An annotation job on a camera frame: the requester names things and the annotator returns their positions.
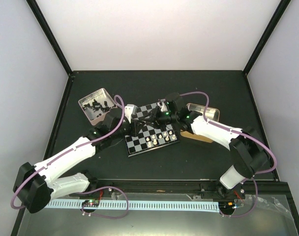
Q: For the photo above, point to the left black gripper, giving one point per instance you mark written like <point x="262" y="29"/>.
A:
<point x="136" y="127"/>

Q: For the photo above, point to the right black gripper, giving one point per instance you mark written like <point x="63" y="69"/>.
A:
<point x="154" y="118"/>

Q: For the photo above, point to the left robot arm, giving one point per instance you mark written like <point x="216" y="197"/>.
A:
<point x="36" y="185"/>

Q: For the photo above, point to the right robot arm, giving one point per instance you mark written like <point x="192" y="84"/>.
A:
<point x="248" y="153"/>

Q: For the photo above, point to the left small circuit board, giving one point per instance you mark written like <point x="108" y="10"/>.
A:
<point x="90" y="203"/>

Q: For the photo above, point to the small circuit board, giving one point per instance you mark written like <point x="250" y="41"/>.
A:
<point x="230" y="205"/>
<point x="90" y="203"/>

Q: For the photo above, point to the right small circuit board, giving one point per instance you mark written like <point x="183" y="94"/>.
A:
<point x="230" y="205"/>

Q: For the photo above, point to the black and silver chessboard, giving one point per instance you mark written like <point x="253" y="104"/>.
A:
<point x="137" y="145"/>

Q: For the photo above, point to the pink tin box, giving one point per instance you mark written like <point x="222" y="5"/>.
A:
<point x="96" y="105"/>

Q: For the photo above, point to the gold tin box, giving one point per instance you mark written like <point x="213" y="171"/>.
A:
<point x="211" y="113"/>

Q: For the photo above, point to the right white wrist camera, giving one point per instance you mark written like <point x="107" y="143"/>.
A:
<point x="162" y="105"/>

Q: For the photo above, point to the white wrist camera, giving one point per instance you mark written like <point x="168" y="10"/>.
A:
<point x="162" y="105"/>
<point x="129" y="111"/>

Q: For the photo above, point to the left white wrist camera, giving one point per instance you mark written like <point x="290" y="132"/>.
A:
<point x="129" y="111"/>

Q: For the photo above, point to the light blue slotted cable duct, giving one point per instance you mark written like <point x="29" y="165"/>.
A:
<point x="136" y="205"/>

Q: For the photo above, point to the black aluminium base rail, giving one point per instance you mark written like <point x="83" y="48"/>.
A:
<point x="265" y="187"/>

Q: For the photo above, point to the left black frame post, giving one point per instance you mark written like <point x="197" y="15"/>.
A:
<point x="33" y="5"/>

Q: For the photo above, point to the black frame post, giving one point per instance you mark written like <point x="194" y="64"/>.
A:
<point x="273" y="22"/>
<point x="33" y="5"/>

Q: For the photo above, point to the right black frame post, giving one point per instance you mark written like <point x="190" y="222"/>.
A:
<point x="273" y="22"/>

